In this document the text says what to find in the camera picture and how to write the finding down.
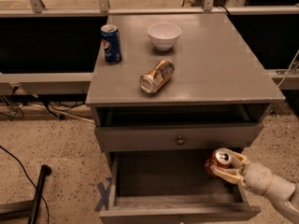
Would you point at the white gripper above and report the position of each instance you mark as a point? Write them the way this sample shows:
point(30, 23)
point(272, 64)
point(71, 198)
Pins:
point(256, 175)

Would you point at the red coke can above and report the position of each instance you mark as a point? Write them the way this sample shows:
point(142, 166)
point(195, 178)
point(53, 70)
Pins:
point(219, 157)

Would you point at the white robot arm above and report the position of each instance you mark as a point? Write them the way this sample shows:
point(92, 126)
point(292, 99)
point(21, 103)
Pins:
point(284, 197)

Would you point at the open middle drawer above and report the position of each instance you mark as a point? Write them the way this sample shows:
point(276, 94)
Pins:
point(171, 187)

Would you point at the grey drawer cabinet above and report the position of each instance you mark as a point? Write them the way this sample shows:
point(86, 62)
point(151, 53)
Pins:
point(217, 78)

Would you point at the gold soda can lying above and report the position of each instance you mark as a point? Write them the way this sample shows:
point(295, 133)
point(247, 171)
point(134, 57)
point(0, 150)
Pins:
point(152, 81)

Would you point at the blue pepsi can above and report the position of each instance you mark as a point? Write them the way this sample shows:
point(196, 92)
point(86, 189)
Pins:
point(112, 43)

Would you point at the blue tape cross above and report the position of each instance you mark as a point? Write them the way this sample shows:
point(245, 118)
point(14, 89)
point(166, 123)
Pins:
point(104, 195)

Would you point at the white bowl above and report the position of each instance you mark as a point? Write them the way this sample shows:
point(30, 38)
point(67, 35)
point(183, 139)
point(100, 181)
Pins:
point(163, 35)

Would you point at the black metal floor stand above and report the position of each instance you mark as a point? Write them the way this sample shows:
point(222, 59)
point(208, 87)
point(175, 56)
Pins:
point(28, 208)

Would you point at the grey metal railing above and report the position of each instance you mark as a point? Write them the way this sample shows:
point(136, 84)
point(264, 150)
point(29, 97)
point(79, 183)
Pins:
point(124, 2)

